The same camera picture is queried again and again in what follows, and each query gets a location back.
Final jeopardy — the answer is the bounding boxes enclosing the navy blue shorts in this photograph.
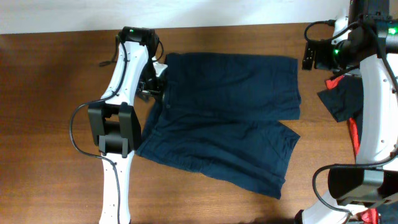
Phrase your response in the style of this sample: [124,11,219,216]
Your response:
[136,53,301,199]

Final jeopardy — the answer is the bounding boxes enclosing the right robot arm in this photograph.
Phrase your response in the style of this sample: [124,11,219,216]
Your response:
[294,0,397,223]

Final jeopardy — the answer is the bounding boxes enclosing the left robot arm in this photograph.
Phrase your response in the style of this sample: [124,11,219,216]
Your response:
[88,27,167,223]

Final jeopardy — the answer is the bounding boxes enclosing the red garment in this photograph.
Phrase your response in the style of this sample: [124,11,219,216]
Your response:
[325,75,360,157]

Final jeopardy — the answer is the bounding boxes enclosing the dark navy t-shirt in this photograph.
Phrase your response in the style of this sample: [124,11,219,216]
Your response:
[318,76,364,122]

